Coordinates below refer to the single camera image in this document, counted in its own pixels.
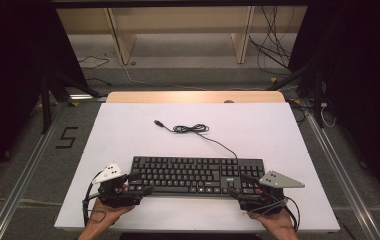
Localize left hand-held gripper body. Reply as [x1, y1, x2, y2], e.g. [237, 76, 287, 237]
[92, 162, 144, 208]

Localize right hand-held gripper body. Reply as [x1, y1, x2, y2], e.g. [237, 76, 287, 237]
[239, 170, 306, 213]

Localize black computer keyboard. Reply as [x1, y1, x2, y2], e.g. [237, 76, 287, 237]
[128, 155, 266, 198]

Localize person's left hand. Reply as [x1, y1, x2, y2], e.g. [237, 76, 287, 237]
[89, 198, 136, 231]

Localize person's right hand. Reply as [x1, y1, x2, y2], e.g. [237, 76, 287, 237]
[247, 208, 294, 234]

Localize short silver metal bar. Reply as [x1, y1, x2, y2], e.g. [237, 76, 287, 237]
[67, 94, 108, 102]

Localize black metal stand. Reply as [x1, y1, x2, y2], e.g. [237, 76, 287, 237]
[38, 70, 103, 135]
[266, 59, 328, 129]

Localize black curtain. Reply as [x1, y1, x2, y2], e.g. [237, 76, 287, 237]
[0, 0, 90, 196]
[287, 0, 380, 216]

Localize wooden shelf unit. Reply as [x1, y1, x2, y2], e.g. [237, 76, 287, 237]
[56, 6, 308, 66]

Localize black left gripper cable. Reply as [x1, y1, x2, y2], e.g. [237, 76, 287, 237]
[81, 170, 108, 228]

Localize black keyboard cable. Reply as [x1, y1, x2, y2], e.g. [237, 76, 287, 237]
[153, 119, 239, 160]

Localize aluminium floor rail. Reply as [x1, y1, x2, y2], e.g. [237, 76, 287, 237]
[305, 108, 380, 240]
[0, 108, 64, 240]

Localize thin white cable loop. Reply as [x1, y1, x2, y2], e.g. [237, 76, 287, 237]
[319, 102, 338, 129]

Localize black floor cable loop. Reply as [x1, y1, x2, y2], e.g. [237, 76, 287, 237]
[77, 55, 111, 70]

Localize bundle of black cables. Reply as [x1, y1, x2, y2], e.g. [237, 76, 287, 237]
[247, 5, 295, 77]

